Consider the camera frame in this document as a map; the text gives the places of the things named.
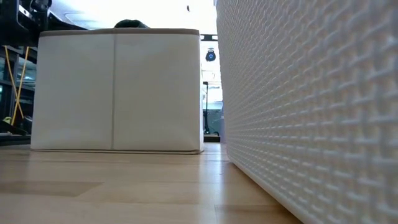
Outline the beige fabric box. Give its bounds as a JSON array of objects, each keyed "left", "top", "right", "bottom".
[{"left": 30, "top": 27, "right": 205, "bottom": 156}]

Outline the yellow cable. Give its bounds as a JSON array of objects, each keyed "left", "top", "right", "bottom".
[
  {"left": 3, "top": 45, "right": 25, "bottom": 119},
  {"left": 11, "top": 45, "right": 30, "bottom": 126}
]

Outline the black pole stand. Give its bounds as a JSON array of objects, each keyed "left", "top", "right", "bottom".
[{"left": 202, "top": 81, "right": 212, "bottom": 136}]

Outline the black device with yellow-green top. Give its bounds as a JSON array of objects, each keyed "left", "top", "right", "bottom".
[{"left": 0, "top": 115, "right": 32, "bottom": 136}]

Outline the white textured plastic bin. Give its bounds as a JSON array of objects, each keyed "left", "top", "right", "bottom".
[{"left": 215, "top": 0, "right": 398, "bottom": 224}]

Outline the dark grey garment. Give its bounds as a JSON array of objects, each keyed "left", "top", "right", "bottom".
[{"left": 113, "top": 19, "right": 150, "bottom": 30}]

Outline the blue round hanging object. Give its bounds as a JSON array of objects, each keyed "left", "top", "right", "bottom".
[{"left": 205, "top": 48, "right": 217, "bottom": 63}]

